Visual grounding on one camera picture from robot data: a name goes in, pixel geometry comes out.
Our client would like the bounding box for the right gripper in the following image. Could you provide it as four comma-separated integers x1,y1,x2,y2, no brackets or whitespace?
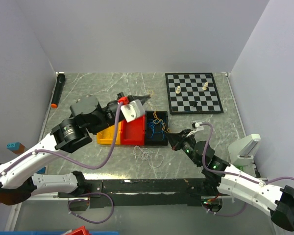
165,129,201,167

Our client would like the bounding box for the blue wire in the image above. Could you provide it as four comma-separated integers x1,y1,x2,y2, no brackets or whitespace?
147,117,167,142

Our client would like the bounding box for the black plastic bin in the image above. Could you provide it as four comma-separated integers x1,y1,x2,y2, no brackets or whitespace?
145,111,169,146

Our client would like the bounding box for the yellow wire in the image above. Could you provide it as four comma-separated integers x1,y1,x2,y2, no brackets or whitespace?
147,90,173,134

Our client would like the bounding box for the white wire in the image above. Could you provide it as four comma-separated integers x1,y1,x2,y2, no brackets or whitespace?
131,145,165,169

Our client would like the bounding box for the red plastic bin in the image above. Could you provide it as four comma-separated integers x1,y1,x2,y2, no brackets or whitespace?
120,115,146,145

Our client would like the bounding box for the yellow plastic bin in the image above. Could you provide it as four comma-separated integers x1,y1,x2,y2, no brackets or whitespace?
97,124,121,145

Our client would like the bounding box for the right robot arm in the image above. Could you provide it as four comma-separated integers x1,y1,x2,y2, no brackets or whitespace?
166,129,294,232

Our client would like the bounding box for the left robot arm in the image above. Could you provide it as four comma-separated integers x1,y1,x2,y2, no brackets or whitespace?
0,93,151,206

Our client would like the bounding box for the white chess piece left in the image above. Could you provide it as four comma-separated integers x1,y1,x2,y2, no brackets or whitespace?
175,86,181,94

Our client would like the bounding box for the white chess piece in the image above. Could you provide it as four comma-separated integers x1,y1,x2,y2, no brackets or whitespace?
202,82,209,91
175,86,181,94

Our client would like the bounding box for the chessboard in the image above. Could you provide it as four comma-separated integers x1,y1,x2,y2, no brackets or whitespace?
165,73,223,115

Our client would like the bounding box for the white chess piece right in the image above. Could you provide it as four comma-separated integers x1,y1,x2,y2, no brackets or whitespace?
202,82,209,91

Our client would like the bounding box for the grey white stand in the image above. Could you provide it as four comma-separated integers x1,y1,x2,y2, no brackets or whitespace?
228,134,261,166

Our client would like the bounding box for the black marker orange cap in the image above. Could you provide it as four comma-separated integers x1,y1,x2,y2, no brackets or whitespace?
50,73,66,108

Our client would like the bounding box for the blue brown toy block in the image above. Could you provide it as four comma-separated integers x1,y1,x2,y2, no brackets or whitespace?
6,142,27,155

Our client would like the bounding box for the red bin at bottom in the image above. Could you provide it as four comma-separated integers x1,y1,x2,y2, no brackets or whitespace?
63,226,91,235

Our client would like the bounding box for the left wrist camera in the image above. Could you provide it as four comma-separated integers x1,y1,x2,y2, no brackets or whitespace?
118,96,145,123

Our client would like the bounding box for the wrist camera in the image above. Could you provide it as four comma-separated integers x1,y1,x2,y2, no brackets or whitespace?
118,96,145,123
192,121,204,131

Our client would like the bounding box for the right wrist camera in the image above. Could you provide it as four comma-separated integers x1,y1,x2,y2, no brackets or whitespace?
192,121,204,131

